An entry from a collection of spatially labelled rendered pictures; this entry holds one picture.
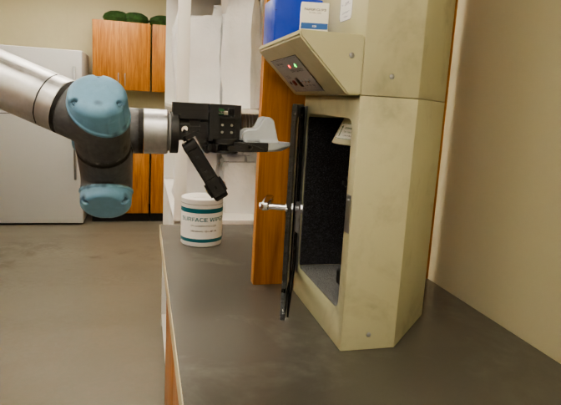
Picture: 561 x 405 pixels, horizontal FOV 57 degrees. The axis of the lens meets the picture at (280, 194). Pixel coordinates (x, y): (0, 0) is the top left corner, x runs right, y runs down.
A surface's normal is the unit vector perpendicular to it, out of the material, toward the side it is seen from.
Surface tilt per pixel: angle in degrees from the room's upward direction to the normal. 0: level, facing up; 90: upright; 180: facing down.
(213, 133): 90
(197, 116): 90
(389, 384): 0
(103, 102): 44
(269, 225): 90
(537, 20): 90
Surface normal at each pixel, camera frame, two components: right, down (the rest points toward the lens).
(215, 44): 0.09, 0.04
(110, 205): 0.14, 0.82
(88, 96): 0.20, -0.57
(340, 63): 0.25, 0.18
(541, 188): -0.97, -0.01
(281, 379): 0.06, -0.98
